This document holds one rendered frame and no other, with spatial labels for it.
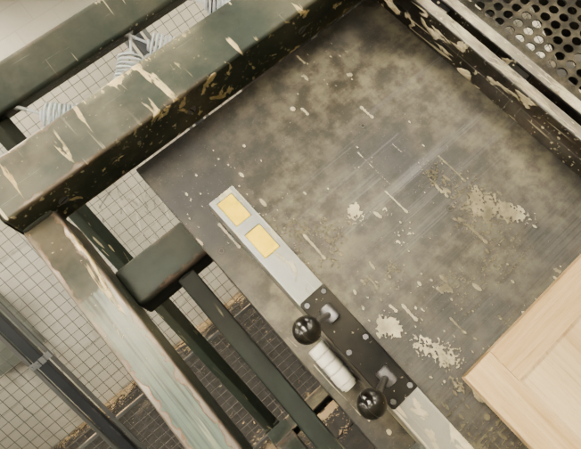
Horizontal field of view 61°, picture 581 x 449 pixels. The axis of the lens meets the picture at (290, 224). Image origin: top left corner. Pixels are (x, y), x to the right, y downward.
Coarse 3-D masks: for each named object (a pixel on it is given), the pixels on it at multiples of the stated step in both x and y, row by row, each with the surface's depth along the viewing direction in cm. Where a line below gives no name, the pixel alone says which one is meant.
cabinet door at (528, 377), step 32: (576, 288) 78; (544, 320) 77; (576, 320) 77; (512, 352) 75; (544, 352) 75; (576, 352) 75; (480, 384) 73; (512, 384) 74; (544, 384) 74; (576, 384) 74; (512, 416) 72; (544, 416) 72; (576, 416) 73; (544, 448) 71; (576, 448) 71
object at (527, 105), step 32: (384, 0) 96; (416, 0) 89; (448, 0) 89; (416, 32) 95; (448, 32) 88; (480, 32) 88; (480, 64) 87; (512, 64) 86; (512, 96) 86; (544, 96) 83; (544, 128) 85; (576, 128) 81; (576, 160) 85
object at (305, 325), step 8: (328, 304) 73; (320, 312) 73; (328, 312) 72; (336, 312) 73; (296, 320) 64; (304, 320) 63; (312, 320) 63; (320, 320) 68; (328, 320) 72; (296, 328) 62; (304, 328) 62; (312, 328) 62; (320, 328) 63; (296, 336) 62; (304, 336) 62; (312, 336) 62; (304, 344) 63
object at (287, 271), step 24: (216, 216) 83; (240, 240) 78; (264, 264) 77; (288, 264) 77; (288, 288) 76; (312, 288) 76; (408, 408) 70; (432, 408) 70; (408, 432) 72; (432, 432) 69; (456, 432) 69
